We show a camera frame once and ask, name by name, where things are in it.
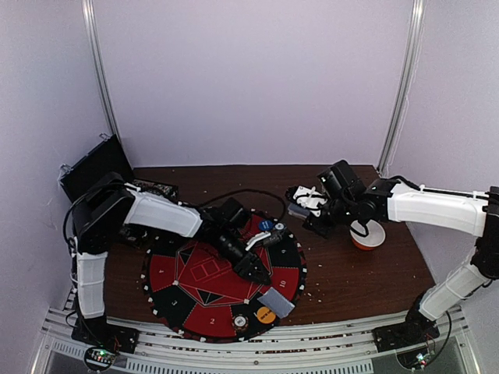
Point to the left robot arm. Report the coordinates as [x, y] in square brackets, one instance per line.
[205, 224]

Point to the front aluminium rail frame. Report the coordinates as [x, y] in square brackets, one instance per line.
[341, 347]

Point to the right aluminium frame post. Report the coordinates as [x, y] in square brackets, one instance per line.
[409, 67]

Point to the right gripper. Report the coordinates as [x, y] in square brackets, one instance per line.
[315, 222]

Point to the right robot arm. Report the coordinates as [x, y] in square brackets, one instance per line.
[345, 199]

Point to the left aluminium frame post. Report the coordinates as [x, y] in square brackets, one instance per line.
[90, 22]

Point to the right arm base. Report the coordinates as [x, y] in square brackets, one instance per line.
[402, 335]

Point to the white and orange bowl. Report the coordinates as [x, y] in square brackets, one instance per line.
[367, 237]

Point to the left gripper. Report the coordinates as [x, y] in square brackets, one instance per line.
[244, 269]

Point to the red poker chip stack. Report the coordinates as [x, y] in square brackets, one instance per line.
[240, 323]

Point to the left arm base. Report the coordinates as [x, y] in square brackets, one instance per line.
[116, 339]

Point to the black poker set case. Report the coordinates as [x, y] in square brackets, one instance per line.
[105, 171]

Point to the round poker table mat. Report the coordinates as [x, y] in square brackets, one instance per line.
[196, 293]

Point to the orange big blind button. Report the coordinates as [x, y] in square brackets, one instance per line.
[265, 315]

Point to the blue small blind button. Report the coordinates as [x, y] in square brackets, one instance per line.
[266, 225]

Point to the small pile of dealt cards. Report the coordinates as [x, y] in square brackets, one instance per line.
[276, 302]

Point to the deck of blue cards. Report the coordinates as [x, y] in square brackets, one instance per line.
[298, 211]

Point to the aluminium frame post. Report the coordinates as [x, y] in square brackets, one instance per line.
[90, 22]
[409, 67]

